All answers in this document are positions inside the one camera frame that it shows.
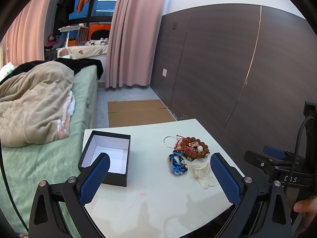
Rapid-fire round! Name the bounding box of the brown rudraksha bead bracelet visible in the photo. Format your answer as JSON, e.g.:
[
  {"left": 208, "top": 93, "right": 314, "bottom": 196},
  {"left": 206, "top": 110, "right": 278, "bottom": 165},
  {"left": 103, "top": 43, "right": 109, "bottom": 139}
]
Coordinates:
[{"left": 178, "top": 136, "right": 211, "bottom": 160}]

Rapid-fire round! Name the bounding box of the blue braided bracelet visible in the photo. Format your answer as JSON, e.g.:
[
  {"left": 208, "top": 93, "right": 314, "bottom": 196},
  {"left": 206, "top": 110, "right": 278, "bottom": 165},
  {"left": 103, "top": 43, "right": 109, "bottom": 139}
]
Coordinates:
[{"left": 168, "top": 149, "right": 189, "bottom": 175}]

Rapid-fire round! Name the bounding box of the person's right hand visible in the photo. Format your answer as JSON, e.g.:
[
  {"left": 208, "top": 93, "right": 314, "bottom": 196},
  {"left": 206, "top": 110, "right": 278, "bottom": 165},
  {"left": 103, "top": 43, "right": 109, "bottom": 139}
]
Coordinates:
[{"left": 293, "top": 197, "right": 317, "bottom": 221}]

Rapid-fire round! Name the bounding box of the translucent white plastic bag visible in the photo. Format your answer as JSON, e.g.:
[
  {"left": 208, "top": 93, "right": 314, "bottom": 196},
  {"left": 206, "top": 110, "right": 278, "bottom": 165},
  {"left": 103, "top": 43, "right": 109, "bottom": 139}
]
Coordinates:
[{"left": 191, "top": 158, "right": 218, "bottom": 189}]

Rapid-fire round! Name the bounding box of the black gift box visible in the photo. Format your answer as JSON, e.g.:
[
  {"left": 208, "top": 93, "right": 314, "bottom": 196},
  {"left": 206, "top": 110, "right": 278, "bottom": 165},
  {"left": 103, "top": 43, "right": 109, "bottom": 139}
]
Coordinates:
[{"left": 77, "top": 129, "right": 132, "bottom": 188}]

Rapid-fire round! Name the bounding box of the green bed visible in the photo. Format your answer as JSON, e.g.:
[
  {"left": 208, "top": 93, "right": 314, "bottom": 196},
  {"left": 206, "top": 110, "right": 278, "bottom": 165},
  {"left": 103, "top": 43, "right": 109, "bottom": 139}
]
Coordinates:
[{"left": 1, "top": 60, "right": 99, "bottom": 234}]

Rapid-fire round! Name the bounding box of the white table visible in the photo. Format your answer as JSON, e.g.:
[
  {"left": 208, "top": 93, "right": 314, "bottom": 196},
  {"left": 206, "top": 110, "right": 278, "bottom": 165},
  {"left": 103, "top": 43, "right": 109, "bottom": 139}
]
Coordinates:
[{"left": 86, "top": 119, "right": 234, "bottom": 237}]

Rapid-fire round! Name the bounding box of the flat cardboard sheet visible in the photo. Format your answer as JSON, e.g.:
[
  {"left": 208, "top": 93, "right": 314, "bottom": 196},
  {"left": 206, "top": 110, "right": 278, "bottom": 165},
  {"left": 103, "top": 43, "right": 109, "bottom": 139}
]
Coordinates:
[{"left": 107, "top": 99, "right": 176, "bottom": 127}]

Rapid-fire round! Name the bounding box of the beige blanket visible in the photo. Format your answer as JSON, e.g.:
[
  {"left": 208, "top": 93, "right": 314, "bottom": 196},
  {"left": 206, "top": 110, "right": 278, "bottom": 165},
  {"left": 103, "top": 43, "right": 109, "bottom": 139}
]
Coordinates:
[{"left": 1, "top": 62, "right": 75, "bottom": 147}]

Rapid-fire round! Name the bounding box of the black clothing on bed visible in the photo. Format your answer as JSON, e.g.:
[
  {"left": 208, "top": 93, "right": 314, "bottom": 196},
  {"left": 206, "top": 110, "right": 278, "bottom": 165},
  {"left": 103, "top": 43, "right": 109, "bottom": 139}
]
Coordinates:
[{"left": 1, "top": 58, "right": 104, "bottom": 82}]

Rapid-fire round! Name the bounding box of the patterned cream bedding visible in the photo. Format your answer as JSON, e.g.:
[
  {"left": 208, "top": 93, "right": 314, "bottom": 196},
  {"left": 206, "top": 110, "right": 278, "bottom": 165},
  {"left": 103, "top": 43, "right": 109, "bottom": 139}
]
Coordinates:
[{"left": 57, "top": 38, "right": 109, "bottom": 60}]

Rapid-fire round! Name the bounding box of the pink left curtain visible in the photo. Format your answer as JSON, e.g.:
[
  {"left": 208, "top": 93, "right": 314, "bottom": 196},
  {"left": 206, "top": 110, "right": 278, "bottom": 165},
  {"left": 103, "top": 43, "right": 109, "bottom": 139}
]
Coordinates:
[{"left": 4, "top": 0, "right": 50, "bottom": 66}]

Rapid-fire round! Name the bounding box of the pink curtain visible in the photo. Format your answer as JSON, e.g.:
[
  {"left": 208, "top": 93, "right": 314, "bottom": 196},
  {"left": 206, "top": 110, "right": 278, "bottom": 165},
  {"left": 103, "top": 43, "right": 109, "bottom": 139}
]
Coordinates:
[
  {"left": 4, "top": 0, "right": 50, "bottom": 66},
  {"left": 105, "top": 0, "right": 165, "bottom": 88}
]

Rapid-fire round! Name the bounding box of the pink right curtain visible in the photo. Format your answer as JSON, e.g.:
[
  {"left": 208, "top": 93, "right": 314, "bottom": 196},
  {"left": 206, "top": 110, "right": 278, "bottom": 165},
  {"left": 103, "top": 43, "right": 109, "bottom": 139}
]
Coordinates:
[{"left": 105, "top": 0, "right": 165, "bottom": 88}]

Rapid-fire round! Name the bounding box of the black cable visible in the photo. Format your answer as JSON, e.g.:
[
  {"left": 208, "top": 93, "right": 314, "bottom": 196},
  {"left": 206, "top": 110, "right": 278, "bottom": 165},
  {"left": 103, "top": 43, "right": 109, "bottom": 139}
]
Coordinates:
[{"left": 283, "top": 115, "right": 315, "bottom": 194}]

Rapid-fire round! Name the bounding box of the silver bangle ring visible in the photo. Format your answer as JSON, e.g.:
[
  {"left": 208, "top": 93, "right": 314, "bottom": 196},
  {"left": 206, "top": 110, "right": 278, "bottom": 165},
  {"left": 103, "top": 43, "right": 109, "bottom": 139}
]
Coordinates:
[{"left": 163, "top": 135, "right": 181, "bottom": 150}]

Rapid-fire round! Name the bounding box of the white wall socket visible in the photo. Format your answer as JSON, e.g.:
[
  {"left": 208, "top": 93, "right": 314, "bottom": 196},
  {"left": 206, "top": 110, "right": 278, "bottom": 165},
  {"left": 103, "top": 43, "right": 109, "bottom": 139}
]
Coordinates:
[{"left": 162, "top": 69, "right": 167, "bottom": 77}]

